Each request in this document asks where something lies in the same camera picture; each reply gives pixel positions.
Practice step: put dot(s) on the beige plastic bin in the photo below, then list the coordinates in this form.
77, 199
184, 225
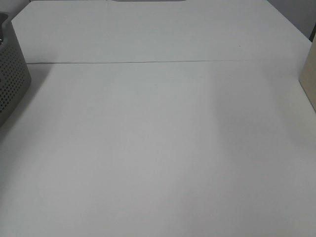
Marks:
308, 75

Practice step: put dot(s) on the grey perforated plastic basket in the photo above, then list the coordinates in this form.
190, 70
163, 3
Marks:
15, 78

